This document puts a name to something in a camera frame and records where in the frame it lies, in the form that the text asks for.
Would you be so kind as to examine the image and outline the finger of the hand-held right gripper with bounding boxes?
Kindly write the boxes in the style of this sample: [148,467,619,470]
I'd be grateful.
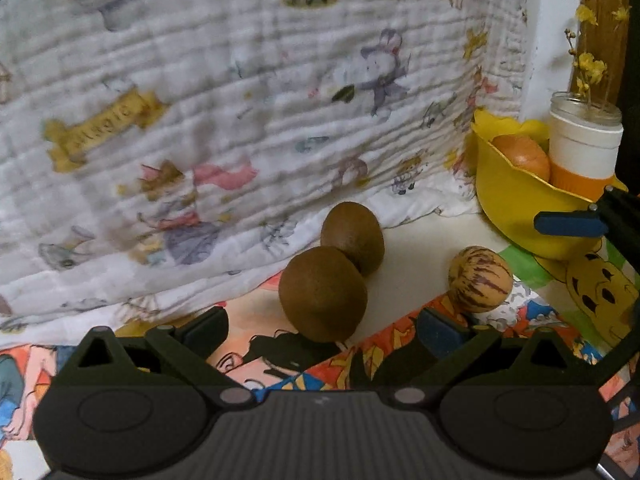
[595,300,640,403]
[534,185,640,239]

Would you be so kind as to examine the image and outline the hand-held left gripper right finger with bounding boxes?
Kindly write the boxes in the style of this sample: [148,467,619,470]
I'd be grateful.
[392,306,598,408]

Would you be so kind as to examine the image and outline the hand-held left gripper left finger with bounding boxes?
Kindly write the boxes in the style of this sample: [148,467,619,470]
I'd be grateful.
[52,306,256,408]

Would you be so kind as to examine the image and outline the striped pepino melon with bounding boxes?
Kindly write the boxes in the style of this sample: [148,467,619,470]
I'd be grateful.
[448,246,513,314]

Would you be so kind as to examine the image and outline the brown kiwi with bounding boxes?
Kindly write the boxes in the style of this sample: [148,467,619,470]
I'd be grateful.
[321,201,385,277]
[279,246,368,343]

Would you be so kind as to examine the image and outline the yellow plastic bowl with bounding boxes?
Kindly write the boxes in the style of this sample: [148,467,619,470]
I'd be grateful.
[470,109,628,261]

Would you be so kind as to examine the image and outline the yellow bear coloured drawing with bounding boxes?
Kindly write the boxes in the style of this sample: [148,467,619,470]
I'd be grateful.
[500,240,640,361]

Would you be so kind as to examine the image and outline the white and orange jar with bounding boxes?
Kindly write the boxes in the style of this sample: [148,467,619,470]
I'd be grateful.
[548,91,624,201]

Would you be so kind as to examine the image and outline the pale orange fruit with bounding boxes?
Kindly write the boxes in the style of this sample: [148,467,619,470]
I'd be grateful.
[492,135,551,184]

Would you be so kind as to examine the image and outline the printed blanket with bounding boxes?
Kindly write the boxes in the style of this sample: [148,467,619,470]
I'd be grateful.
[0,0,531,350]

